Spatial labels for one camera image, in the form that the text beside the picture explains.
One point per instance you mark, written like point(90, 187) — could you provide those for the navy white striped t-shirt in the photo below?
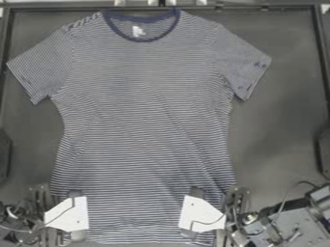
point(146, 112)

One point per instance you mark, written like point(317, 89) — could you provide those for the black table frame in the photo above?
point(65, 6)

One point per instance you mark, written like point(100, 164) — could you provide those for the black rounded side bracket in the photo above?
point(5, 157)
point(324, 154)

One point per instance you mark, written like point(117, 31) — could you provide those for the small silver frame bracket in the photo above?
point(120, 2)
point(172, 2)
point(153, 2)
point(201, 2)

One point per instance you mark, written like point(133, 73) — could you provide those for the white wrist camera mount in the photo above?
point(198, 207)
point(76, 222)

